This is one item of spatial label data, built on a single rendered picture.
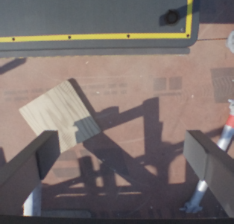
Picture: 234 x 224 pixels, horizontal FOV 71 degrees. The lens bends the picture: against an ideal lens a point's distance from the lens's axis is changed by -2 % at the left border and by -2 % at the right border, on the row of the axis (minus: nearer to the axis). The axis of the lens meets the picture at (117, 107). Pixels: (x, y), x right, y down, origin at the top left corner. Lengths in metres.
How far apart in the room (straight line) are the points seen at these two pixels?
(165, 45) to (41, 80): 0.62
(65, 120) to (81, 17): 0.53
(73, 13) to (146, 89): 0.48
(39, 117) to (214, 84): 0.88
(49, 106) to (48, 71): 0.17
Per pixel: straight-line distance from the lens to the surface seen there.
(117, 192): 1.08
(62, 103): 0.85
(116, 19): 0.49
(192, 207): 1.15
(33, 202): 0.86
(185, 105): 0.88
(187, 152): 0.17
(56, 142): 0.17
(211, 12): 0.92
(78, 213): 1.19
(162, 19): 0.51
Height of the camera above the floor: 0.80
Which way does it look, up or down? 75 degrees down
